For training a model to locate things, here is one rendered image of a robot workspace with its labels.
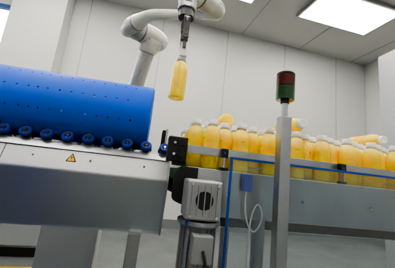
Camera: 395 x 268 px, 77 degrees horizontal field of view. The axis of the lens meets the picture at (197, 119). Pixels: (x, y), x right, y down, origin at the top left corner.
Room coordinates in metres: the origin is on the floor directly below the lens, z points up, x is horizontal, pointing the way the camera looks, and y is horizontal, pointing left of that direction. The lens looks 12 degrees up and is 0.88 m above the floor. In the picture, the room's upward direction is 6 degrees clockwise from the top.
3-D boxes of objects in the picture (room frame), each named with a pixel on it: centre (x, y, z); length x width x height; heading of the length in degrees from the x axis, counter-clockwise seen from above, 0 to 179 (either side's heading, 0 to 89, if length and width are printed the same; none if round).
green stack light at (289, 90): (0.84, -0.30, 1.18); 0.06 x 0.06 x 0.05
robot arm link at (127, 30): (1.47, 0.48, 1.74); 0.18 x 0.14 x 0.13; 43
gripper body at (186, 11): (1.04, 0.10, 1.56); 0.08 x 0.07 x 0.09; 10
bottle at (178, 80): (1.04, 0.10, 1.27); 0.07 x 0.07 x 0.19
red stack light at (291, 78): (0.84, -0.30, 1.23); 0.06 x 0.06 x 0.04
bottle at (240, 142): (1.02, -0.19, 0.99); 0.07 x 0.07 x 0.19
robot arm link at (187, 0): (1.04, 0.11, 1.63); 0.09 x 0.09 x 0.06
